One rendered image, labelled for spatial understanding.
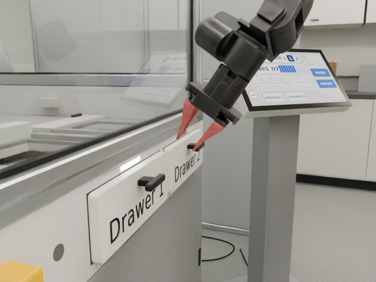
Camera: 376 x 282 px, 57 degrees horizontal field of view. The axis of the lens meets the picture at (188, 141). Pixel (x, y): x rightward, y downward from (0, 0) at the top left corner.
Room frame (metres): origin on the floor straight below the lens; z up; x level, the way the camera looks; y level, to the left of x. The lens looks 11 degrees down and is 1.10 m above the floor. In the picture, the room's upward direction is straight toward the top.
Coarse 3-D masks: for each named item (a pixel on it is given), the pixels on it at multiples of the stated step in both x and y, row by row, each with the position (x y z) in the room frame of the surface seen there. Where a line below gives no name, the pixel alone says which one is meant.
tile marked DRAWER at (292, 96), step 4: (288, 92) 1.37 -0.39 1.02; (292, 92) 1.37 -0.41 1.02; (296, 92) 1.38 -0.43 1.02; (300, 92) 1.39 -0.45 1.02; (288, 96) 1.35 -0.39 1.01; (292, 96) 1.36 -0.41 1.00; (296, 96) 1.37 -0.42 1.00; (300, 96) 1.38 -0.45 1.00; (304, 96) 1.38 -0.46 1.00; (292, 100) 1.34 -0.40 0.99; (296, 100) 1.35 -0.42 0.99; (300, 100) 1.36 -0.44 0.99; (304, 100) 1.37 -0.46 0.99
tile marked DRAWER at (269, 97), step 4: (268, 92) 1.33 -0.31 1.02; (272, 92) 1.34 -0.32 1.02; (276, 92) 1.34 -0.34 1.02; (280, 92) 1.35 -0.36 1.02; (264, 96) 1.31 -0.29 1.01; (268, 96) 1.31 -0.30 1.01; (272, 96) 1.32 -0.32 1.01; (276, 96) 1.33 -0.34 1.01; (280, 96) 1.34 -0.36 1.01; (268, 100) 1.30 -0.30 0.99; (272, 100) 1.31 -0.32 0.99; (276, 100) 1.32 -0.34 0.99; (280, 100) 1.32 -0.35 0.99; (284, 100) 1.33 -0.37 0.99
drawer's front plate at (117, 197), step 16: (144, 160) 0.67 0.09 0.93; (160, 160) 0.70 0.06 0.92; (128, 176) 0.56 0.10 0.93; (96, 192) 0.48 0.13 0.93; (112, 192) 0.51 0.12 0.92; (128, 192) 0.56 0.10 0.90; (144, 192) 0.62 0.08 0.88; (160, 192) 0.70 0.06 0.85; (96, 208) 0.47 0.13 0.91; (112, 208) 0.50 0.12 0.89; (128, 208) 0.56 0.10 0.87; (144, 208) 0.62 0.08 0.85; (96, 224) 0.47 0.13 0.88; (112, 224) 0.50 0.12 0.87; (96, 240) 0.47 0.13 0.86; (96, 256) 0.47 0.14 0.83
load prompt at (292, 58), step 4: (280, 56) 1.50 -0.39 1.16; (284, 56) 1.51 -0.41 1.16; (288, 56) 1.52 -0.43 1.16; (292, 56) 1.53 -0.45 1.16; (296, 56) 1.53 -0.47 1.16; (268, 60) 1.45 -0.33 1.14; (276, 60) 1.47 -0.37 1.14; (280, 60) 1.48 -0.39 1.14; (284, 60) 1.49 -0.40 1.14; (288, 60) 1.50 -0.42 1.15; (292, 60) 1.51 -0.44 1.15; (296, 60) 1.51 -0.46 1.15; (300, 60) 1.52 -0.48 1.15
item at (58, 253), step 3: (60, 243) 0.41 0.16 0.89; (57, 246) 0.40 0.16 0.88; (60, 246) 0.41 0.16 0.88; (63, 246) 0.41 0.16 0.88; (54, 249) 0.40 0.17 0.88; (57, 249) 0.40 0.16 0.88; (60, 249) 0.41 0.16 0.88; (63, 249) 0.41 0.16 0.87; (54, 252) 0.40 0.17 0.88; (57, 252) 0.40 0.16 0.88; (60, 252) 0.41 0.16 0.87; (63, 252) 0.41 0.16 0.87; (54, 255) 0.40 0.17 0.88; (57, 255) 0.40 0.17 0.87; (60, 255) 0.41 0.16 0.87; (54, 258) 0.40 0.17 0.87; (57, 258) 0.40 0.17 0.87; (60, 258) 0.41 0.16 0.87
